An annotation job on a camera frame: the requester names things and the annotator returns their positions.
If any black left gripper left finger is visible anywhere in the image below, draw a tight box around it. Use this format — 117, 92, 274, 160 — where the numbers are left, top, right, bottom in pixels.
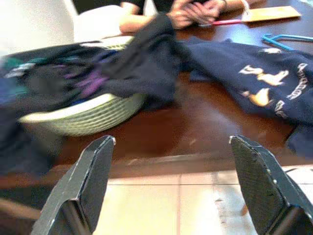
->
30, 135, 116, 235

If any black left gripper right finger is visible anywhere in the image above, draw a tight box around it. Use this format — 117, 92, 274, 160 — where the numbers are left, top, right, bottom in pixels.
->
229, 134, 313, 235

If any blue plastic hanger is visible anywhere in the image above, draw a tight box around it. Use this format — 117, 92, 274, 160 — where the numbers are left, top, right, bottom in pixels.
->
262, 33, 313, 51

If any light green laundry basket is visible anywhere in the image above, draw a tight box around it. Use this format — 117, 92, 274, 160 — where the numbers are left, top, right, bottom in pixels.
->
18, 35, 147, 137

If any dark garment with purple print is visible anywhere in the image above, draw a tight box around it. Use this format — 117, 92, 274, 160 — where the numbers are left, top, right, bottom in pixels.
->
0, 44, 118, 111

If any navy garment with white print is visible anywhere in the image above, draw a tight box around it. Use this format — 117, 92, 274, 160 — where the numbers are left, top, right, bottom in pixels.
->
182, 39, 313, 128

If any black garment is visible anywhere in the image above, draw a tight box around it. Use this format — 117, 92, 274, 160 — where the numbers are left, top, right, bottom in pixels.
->
105, 13, 190, 108

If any pink pen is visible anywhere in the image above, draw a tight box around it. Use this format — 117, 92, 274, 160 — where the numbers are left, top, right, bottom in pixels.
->
211, 19, 245, 26

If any person in black T-shirt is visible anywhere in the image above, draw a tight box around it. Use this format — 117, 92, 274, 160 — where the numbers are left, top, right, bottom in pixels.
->
119, 0, 250, 32

